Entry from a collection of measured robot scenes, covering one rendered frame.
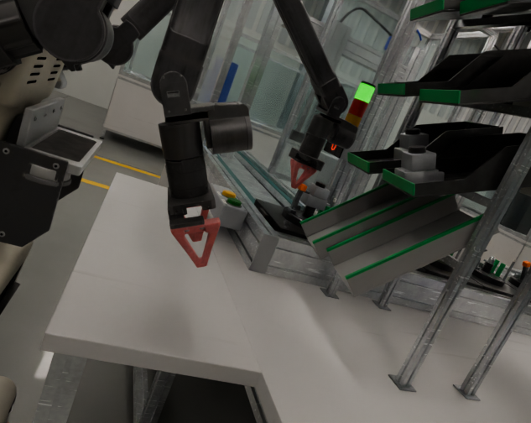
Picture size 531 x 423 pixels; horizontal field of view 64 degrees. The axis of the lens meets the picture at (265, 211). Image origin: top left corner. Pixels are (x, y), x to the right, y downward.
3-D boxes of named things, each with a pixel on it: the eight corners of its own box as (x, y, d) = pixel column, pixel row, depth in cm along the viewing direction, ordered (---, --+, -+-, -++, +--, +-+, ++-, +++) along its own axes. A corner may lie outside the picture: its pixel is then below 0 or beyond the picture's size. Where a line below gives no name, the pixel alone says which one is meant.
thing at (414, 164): (403, 189, 75) (405, 149, 73) (393, 183, 79) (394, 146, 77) (449, 185, 75) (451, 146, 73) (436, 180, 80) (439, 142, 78)
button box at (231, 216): (216, 225, 112) (224, 204, 111) (204, 200, 131) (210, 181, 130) (240, 232, 115) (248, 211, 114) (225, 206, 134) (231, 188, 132)
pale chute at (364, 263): (354, 298, 74) (346, 277, 73) (333, 267, 87) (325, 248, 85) (500, 232, 74) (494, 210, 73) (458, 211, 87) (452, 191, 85)
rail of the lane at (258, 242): (248, 269, 102) (265, 230, 100) (198, 174, 182) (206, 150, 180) (268, 274, 105) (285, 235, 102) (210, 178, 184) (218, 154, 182)
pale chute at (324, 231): (320, 260, 88) (312, 242, 86) (306, 237, 100) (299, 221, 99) (444, 204, 88) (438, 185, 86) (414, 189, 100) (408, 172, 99)
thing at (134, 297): (39, 350, 56) (44, 332, 56) (113, 180, 139) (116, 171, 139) (443, 420, 78) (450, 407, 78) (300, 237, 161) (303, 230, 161)
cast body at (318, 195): (304, 205, 118) (314, 181, 116) (299, 200, 122) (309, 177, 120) (330, 212, 121) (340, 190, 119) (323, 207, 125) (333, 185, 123)
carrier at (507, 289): (481, 291, 135) (500, 258, 132) (433, 258, 157) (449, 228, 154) (530, 305, 144) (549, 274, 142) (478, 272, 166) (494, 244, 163)
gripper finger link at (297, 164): (297, 186, 123) (310, 156, 121) (307, 194, 116) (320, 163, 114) (277, 179, 120) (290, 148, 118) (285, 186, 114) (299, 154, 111)
